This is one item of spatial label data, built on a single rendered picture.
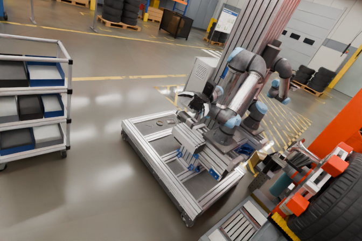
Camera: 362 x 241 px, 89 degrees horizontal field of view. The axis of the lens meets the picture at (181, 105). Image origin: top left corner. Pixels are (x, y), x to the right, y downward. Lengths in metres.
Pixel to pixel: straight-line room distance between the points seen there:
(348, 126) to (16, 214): 2.47
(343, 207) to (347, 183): 0.12
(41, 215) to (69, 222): 0.20
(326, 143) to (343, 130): 0.16
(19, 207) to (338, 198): 2.01
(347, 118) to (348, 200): 0.72
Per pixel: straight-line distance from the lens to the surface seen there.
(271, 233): 2.02
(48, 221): 1.81
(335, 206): 1.31
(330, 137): 1.89
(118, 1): 7.53
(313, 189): 1.33
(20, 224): 1.84
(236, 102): 1.08
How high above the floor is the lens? 1.60
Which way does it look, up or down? 28 degrees down
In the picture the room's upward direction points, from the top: 21 degrees clockwise
